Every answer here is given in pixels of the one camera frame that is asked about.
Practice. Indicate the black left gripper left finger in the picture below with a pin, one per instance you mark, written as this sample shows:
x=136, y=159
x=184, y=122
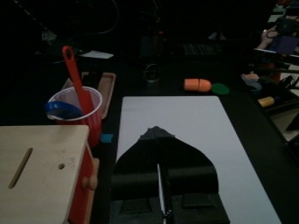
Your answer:
x=136, y=175

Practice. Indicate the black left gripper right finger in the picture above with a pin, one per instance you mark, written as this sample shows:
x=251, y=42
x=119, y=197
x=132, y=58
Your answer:
x=191, y=178

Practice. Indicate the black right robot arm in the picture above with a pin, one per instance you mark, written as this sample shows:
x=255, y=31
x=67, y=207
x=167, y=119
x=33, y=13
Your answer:
x=149, y=46

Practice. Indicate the white cutting board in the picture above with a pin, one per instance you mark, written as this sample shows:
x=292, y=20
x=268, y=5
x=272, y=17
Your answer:
x=194, y=122

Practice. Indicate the red plastic utensil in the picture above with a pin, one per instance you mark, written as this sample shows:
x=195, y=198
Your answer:
x=76, y=78

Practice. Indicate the brown wooden tray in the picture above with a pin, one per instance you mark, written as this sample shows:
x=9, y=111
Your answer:
x=107, y=90

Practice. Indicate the blue tape square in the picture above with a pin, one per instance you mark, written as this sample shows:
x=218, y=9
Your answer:
x=107, y=138

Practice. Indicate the small black cup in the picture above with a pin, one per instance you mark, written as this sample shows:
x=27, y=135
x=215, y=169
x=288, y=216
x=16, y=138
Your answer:
x=151, y=74

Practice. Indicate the blue plastic utensil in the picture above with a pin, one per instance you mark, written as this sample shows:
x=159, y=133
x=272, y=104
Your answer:
x=61, y=109

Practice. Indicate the red cup with white inside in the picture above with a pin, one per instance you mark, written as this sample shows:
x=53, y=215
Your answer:
x=95, y=122

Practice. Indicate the wooden box with red sides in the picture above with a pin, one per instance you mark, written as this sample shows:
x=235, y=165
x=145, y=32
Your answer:
x=43, y=175

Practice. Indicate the black panel with white text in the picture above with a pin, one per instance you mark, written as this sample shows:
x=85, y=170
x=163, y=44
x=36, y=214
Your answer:
x=202, y=49

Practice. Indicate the green toy carrot top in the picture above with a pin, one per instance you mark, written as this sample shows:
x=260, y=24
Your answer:
x=220, y=89

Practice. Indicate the yellow tape roll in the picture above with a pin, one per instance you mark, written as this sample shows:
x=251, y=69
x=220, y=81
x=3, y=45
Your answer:
x=266, y=101

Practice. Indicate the blue box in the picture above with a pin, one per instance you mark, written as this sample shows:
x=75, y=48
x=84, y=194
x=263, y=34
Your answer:
x=284, y=44

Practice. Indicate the grey metal frame bracket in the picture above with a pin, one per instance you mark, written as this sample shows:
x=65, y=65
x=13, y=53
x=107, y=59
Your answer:
x=48, y=35
x=216, y=36

